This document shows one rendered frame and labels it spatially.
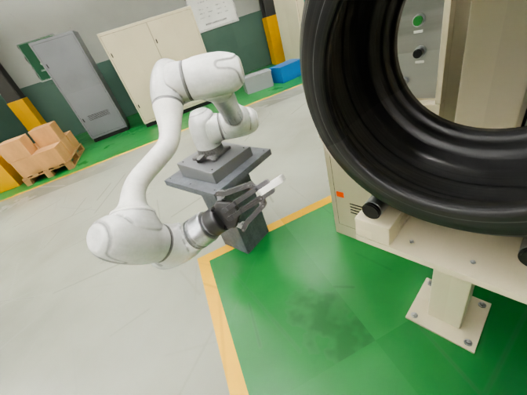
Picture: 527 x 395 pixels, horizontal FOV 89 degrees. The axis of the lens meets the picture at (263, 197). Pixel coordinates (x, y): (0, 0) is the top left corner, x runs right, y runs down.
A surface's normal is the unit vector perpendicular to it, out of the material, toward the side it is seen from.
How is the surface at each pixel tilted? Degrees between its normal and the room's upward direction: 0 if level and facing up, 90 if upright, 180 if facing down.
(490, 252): 0
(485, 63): 90
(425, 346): 0
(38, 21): 90
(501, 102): 90
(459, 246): 0
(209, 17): 90
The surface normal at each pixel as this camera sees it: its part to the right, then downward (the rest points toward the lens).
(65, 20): 0.36, 0.45
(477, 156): -0.60, -0.33
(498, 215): -0.57, 0.70
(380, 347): -0.26, -0.79
